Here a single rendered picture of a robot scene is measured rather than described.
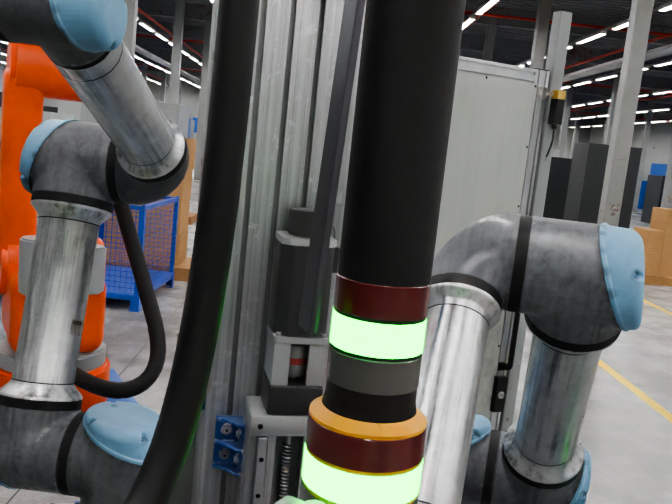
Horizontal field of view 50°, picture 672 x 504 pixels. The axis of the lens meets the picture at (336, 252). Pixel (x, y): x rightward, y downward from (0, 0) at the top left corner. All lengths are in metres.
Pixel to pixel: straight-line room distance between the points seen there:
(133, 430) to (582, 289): 0.61
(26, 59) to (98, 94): 3.37
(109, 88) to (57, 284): 0.36
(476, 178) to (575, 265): 1.63
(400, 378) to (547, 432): 0.80
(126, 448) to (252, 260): 0.35
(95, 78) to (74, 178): 0.30
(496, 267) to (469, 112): 1.62
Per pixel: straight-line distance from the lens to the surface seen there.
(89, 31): 0.74
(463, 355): 0.76
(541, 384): 0.97
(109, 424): 1.05
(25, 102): 4.25
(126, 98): 0.86
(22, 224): 4.37
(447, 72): 0.24
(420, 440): 0.26
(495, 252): 0.82
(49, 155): 1.11
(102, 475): 1.06
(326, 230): 0.24
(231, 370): 1.22
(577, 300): 0.83
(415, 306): 0.24
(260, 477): 1.18
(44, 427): 1.09
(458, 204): 2.41
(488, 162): 2.46
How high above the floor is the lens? 1.67
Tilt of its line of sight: 8 degrees down
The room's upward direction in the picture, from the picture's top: 6 degrees clockwise
